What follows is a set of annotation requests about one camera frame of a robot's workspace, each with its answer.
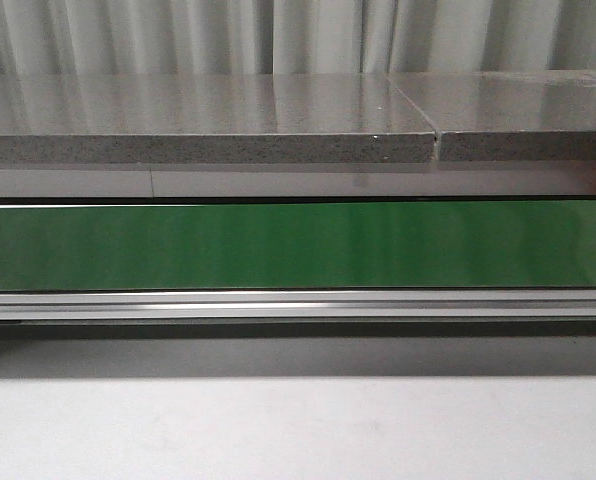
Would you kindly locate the grey speckled stone slab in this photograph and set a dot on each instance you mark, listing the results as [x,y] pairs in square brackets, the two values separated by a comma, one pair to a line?
[180,119]

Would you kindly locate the green conveyor belt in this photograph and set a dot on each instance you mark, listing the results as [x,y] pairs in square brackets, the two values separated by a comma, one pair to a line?
[299,246]

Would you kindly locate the grey stone slab right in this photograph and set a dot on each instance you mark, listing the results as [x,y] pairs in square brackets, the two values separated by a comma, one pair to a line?
[504,117]

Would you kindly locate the white pleated curtain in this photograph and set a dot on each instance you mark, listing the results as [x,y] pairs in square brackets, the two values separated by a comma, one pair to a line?
[284,37]

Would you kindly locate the aluminium conveyor side rail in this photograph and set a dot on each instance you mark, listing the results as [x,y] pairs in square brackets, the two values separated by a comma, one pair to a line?
[286,307]

